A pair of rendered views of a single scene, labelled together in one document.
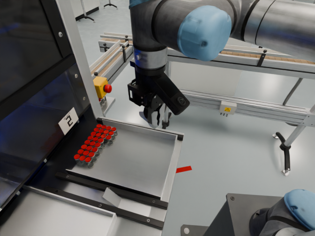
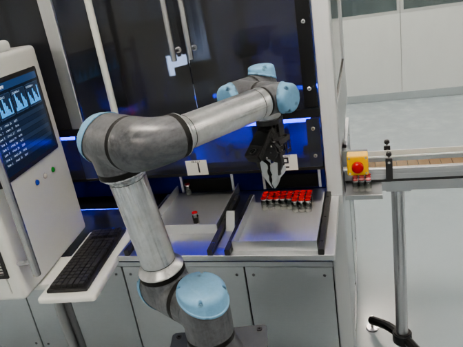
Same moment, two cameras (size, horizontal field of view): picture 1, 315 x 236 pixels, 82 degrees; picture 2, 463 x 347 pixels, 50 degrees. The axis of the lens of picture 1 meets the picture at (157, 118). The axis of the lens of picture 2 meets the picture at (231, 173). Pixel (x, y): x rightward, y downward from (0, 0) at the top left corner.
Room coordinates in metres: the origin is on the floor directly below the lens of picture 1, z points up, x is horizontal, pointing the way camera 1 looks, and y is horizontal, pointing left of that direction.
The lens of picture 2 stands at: (0.29, -1.35, 1.65)
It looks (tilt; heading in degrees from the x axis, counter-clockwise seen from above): 21 degrees down; 91
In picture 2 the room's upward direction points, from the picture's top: 9 degrees counter-clockwise
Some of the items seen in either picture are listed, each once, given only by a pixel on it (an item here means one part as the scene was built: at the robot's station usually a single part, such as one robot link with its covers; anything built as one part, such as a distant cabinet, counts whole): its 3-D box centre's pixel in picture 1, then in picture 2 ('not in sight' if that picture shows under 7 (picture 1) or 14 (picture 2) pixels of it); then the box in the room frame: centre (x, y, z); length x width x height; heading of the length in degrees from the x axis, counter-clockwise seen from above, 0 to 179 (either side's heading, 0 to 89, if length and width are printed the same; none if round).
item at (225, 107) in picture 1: (227, 107); not in sight; (1.13, -0.58, 0.50); 0.12 x 0.05 x 0.09; 74
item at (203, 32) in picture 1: (196, 27); (243, 95); (0.33, -0.07, 1.37); 0.11 x 0.11 x 0.08; 43
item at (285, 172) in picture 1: (282, 149); not in sight; (1.03, -1.19, 0.07); 0.50 x 0.08 x 0.14; 164
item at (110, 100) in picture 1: (98, 104); (364, 188); (0.73, 0.31, 0.87); 0.14 x 0.13 x 0.02; 74
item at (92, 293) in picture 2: not in sight; (82, 263); (-0.33, 0.22, 0.79); 0.45 x 0.28 x 0.03; 81
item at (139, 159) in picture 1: (126, 153); (282, 219); (0.40, 0.12, 0.90); 0.34 x 0.26 x 0.04; 74
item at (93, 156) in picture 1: (100, 145); (286, 202); (0.43, 0.22, 0.90); 0.18 x 0.02 x 0.05; 164
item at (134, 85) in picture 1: (148, 84); (271, 137); (0.39, 0.02, 1.22); 0.09 x 0.08 x 0.12; 51
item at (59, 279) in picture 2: not in sight; (89, 256); (-0.29, 0.21, 0.82); 0.40 x 0.14 x 0.02; 81
